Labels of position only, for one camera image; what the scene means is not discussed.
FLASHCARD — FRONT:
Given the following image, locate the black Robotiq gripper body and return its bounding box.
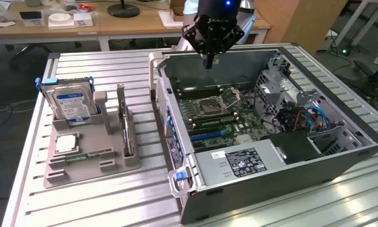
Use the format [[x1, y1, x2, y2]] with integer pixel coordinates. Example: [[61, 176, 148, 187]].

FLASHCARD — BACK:
[[193, 0, 241, 48]]

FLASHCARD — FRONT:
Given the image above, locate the Nvidia graphics card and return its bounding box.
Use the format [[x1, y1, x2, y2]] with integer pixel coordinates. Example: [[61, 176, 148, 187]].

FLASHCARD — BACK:
[[116, 84, 136, 158]]

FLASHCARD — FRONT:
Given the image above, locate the white paper stack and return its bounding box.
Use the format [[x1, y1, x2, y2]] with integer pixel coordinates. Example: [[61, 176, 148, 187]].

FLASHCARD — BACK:
[[158, 10, 185, 29]]

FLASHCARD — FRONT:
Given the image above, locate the brown cardboard box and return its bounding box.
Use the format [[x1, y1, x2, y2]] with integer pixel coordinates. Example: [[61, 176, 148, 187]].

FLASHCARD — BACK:
[[169, 0, 186, 22]]

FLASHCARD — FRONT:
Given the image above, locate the wooden desk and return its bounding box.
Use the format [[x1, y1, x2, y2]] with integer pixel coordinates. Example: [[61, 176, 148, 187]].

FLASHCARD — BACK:
[[0, 0, 272, 45]]

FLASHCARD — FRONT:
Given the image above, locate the wooden cabinet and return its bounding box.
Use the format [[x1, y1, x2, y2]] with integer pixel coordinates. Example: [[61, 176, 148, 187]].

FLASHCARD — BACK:
[[264, 0, 349, 55]]

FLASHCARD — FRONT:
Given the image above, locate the metal disk bay cage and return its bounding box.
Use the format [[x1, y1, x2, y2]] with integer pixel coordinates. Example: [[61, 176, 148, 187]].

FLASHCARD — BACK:
[[254, 51, 322, 114]]

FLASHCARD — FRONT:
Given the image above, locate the metal socket cover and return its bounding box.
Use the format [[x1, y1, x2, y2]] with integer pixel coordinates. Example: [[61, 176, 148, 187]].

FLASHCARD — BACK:
[[220, 87, 242, 110]]

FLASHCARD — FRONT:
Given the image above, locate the black round lamp base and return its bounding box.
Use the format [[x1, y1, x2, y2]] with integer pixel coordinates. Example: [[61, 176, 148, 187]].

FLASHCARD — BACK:
[[106, 0, 141, 17]]

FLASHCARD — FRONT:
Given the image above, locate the CPU socket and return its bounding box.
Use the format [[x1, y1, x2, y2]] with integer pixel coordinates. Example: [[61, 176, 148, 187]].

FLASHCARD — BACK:
[[197, 96, 225, 116]]

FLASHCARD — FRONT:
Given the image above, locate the dark labelled RAM stick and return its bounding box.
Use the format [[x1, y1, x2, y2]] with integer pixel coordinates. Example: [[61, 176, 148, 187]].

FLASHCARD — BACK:
[[190, 113, 240, 128]]

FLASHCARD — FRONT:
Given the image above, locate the green motherboard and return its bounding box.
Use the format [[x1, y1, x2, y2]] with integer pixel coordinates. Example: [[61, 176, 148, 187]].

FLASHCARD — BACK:
[[169, 78, 272, 153]]

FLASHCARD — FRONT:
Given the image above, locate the plain white labelled box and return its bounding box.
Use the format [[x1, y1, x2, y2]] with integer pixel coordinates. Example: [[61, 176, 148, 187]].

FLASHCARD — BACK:
[[72, 13, 94, 28]]

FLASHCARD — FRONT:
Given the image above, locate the red packet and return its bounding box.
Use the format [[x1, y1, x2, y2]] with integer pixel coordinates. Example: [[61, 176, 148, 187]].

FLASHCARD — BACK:
[[77, 2, 94, 12]]

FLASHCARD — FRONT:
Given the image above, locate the black power connector bundle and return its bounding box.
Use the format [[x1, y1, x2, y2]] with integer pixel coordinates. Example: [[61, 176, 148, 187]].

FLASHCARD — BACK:
[[276, 107, 298, 132]]

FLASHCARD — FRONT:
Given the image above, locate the blue expansion slot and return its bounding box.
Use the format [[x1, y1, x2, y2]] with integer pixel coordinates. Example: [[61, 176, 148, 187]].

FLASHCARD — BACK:
[[189, 131, 228, 142]]

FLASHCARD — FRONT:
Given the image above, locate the hard disk in blue caddy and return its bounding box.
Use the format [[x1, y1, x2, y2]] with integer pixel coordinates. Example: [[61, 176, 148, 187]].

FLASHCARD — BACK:
[[35, 75, 97, 126]]

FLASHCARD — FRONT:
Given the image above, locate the white box with dark top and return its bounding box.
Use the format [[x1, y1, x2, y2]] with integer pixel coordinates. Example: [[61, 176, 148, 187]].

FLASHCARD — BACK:
[[20, 11, 45, 27]]

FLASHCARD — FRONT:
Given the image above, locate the black office chair base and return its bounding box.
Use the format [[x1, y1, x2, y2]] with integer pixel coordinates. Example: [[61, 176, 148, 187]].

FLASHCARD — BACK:
[[5, 42, 82, 69]]

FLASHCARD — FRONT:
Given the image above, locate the grey parts rack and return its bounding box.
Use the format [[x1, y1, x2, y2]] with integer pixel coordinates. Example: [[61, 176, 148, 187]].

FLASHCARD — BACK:
[[43, 91, 142, 189]]

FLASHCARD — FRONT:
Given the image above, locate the grey power supply unit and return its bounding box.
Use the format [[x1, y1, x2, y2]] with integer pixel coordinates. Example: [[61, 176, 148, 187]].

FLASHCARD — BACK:
[[193, 139, 286, 186]]

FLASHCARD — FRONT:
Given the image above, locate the silver CPU chip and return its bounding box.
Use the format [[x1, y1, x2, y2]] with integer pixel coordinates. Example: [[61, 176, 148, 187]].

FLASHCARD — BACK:
[[55, 136, 77, 154]]

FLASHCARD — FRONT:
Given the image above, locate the green RAM stick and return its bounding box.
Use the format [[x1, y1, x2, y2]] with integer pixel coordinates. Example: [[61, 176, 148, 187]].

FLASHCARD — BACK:
[[64, 151, 101, 164]]

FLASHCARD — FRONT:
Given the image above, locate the open black PC case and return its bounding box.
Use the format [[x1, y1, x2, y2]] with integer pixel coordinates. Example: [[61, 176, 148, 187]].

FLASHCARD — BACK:
[[148, 46, 378, 225]]

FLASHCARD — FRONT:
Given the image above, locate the red wire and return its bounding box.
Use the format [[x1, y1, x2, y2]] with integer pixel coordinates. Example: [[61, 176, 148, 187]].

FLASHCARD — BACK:
[[296, 111, 306, 131]]

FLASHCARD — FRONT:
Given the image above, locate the blue wire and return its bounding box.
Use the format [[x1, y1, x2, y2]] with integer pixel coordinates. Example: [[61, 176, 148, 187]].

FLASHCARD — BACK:
[[304, 106, 330, 130]]

